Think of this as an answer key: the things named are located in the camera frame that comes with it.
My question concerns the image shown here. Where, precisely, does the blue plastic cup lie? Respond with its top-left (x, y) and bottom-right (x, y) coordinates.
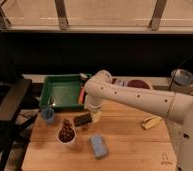
top-left (41, 107), bottom-right (54, 123)

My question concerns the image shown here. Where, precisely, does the maroon bowl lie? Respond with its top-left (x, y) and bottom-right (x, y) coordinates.
top-left (127, 80), bottom-right (150, 89)

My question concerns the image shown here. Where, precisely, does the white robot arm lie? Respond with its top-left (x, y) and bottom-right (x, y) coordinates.
top-left (84, 70), bottom-right (193, 171)

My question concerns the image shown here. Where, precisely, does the orange handled brush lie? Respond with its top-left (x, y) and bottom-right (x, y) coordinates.
top-left (78, 87), bottom-right (85, 104)

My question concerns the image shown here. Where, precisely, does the black eraser block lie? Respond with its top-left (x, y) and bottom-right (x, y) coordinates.
top-left (73, 113), bottom-right (92, 127)

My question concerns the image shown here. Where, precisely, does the green plastic tray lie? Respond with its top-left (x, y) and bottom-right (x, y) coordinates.
top-left (39, 73), bottom-right (91, 111)

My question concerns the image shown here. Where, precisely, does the white bowl of pinecones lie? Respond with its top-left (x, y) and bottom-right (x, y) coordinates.
top-left (58, 119), bottom-right (76, 145)

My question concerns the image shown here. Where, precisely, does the orange bowl with cloth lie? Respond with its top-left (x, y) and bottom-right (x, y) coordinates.
top-left (112, 78), bottom-right (127, 87)

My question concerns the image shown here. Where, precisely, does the blue sponge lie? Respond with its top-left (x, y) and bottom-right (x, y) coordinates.
top-left (90, 135), bottom-right (108, 159)

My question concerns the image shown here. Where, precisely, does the black office chair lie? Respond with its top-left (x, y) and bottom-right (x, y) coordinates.
top-left (0, 79), bottom-right (37, 171)

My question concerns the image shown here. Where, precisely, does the yellow banana toy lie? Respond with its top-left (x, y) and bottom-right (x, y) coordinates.
top-left (142, 116), bottom-right (162, 130)

